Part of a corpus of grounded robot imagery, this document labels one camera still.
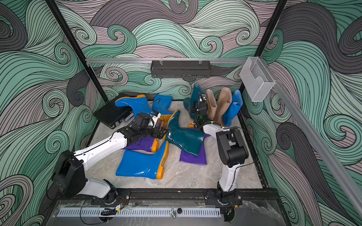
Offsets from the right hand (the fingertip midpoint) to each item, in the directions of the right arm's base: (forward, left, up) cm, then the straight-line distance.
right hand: (196, 101), depth 95 cm
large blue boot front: (-37, +34, -16) cm, 53 cm away
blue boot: (+7, +43, -8) cm, 44 cm away
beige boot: (0, -19, +1) cm, 19 cm away
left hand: (-20, +23, -1) cm, 30 cm away
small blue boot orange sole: (+13, +27, -15) cm, 33 cm away
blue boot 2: (-10, -22, +1) cm, 24 cm away
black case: (+4, +67, -16) cm, 69 cm away
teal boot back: (+9, +4, -11) cm, 15 cm away
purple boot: (-32, +7, -18) cm, 38 cm away
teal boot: (-23, +5, -12) cm, 27 cm away
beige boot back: (-11, -7, +8) cm, 15 cm away
